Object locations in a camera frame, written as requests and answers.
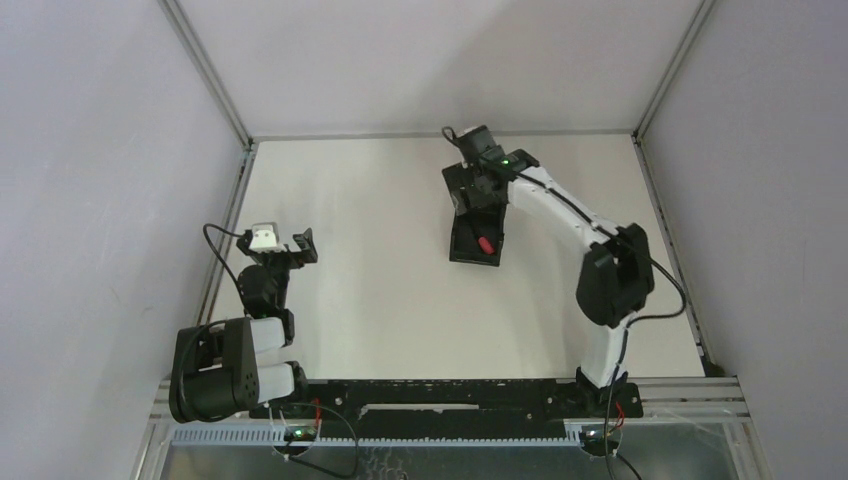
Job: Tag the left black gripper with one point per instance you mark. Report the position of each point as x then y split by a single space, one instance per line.
278 255

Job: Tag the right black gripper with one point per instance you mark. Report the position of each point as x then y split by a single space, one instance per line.
457 176

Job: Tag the red handled screwdriver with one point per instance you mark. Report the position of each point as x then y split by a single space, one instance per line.
482 241

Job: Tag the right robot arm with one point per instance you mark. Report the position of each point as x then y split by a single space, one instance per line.
615 275

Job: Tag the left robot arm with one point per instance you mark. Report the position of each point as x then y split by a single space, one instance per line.
217 370

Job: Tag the black plastic bin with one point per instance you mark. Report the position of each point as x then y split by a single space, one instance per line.
463 246

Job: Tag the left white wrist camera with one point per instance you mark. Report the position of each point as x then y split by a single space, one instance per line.
264 238

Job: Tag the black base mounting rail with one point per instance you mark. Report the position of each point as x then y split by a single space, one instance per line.
478 409

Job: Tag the grey cable duct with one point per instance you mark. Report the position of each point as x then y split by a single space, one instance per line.
265 435

